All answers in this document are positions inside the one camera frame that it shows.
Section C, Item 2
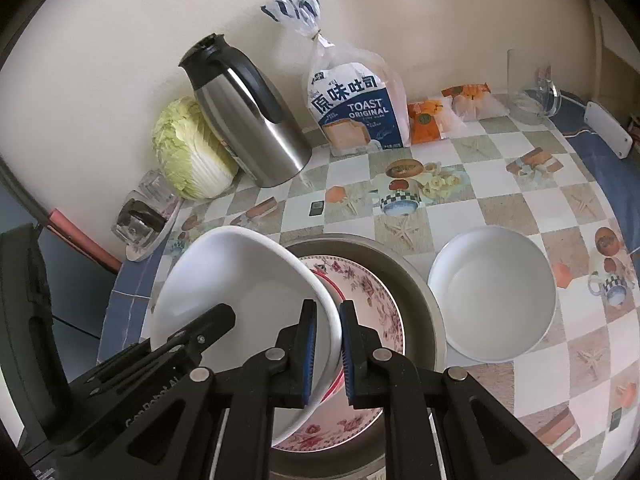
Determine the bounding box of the white rectangular box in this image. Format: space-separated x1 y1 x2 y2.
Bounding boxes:
584 101 632 159

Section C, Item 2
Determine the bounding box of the pale grey shallow bowl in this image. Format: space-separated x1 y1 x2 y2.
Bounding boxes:
427 226 558 363

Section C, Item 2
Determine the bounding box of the orange snack packet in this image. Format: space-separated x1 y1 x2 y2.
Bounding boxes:
440 84 509 122
408 96 464 144

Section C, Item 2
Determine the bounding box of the toast bread bag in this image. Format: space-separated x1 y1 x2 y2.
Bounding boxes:
262 0 410 156

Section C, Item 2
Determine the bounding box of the large stainless steel basin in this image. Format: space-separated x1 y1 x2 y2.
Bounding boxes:
269 233 446 479

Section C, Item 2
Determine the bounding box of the floral pink plate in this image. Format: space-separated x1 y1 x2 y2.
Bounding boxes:
276 255 406 454

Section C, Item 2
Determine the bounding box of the orange snack packet right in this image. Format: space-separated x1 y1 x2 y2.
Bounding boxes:
440 84 509 122

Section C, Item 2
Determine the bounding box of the white bowl red floral rim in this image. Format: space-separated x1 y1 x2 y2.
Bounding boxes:
300 256 344 404

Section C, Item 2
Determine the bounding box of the clear glass cup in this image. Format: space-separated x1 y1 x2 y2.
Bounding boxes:
112 195 166 252
138 169 179 212

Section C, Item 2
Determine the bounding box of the napa cabbage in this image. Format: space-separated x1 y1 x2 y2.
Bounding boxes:
152 96 239 200

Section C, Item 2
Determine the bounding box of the clear glass mug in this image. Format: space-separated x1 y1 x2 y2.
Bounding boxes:
506 49 562 125

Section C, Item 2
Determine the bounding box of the clear glass cup back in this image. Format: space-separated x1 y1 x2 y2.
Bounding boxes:
138 169 179 212

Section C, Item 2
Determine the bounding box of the steel thermos jug black handle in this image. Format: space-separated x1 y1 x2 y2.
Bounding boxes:
179 34 311 188

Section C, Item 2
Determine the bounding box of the small white oval dish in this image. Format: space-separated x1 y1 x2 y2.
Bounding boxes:
150 226 331 445

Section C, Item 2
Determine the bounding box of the clear glass cup front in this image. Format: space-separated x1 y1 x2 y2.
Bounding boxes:
112 195 166 252

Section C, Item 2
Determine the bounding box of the orange snack packet left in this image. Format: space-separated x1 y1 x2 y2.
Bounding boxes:
408 96 464 144

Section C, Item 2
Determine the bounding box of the checkered patterned tablecloth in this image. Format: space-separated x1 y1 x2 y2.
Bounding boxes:
98 100 639 479

